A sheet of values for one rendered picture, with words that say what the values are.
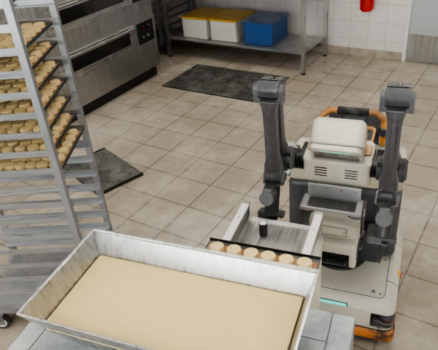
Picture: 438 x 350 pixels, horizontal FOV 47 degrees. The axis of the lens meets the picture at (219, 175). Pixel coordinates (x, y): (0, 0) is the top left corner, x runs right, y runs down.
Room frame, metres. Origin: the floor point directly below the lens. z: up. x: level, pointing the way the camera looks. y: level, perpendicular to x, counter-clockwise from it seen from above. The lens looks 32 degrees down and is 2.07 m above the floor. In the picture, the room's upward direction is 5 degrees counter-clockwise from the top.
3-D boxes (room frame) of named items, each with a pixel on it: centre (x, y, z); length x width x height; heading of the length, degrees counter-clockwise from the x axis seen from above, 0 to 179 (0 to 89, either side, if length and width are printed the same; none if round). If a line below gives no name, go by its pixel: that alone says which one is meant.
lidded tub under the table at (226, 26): (6.01, -0.33, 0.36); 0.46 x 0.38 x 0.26; 145
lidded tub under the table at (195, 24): (6.23, 0.00, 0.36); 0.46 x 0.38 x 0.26; 144
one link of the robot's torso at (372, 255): (1.80, -0.58, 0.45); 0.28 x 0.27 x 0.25; 66
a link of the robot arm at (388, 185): (1.47, -0.60, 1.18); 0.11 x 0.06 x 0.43; 67
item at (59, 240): (2.34, 0.98, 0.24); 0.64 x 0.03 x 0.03; 86
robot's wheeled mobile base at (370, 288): (1.97, -0.59, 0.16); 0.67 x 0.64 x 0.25; 156
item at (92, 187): (2.34, 0.98, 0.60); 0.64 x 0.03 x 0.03; 86
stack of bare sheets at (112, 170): (3.49, 0.94, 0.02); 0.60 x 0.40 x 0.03; 38
